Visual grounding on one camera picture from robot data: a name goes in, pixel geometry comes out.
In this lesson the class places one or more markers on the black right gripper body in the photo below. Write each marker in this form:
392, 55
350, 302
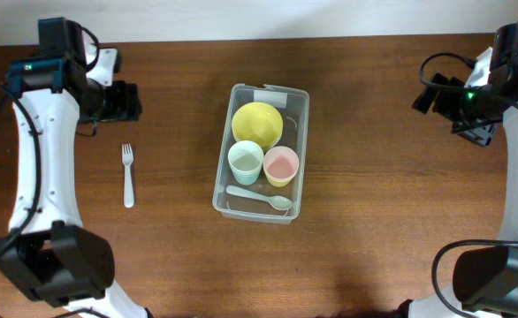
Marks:
471, 115

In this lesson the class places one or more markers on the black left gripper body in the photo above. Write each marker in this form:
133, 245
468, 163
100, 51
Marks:
110, 102

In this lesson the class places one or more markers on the grey plastic fork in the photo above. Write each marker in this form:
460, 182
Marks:
127, 160

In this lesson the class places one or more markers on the white plastic cup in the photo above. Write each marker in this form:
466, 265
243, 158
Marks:
245, 157

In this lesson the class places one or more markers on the yellow plastic bowl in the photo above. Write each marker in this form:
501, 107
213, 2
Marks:
259, 122

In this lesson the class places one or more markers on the green plastic cup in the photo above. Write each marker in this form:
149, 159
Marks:
246, 179

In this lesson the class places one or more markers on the pink plastic cup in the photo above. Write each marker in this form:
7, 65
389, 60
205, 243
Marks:
281, 163

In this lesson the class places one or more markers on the yellow plastic cup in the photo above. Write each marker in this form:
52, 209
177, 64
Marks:
279, 180

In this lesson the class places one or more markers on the grey plastic spoon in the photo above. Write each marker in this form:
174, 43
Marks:
277, 202

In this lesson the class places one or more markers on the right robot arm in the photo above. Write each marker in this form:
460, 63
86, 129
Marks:
478, 277

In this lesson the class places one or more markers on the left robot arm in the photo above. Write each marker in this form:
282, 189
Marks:
47, 253

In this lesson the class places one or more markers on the clear plastic storage bin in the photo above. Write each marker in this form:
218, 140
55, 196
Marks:
295, 132

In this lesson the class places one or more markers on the white label on bin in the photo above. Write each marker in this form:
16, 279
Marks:
273, 98

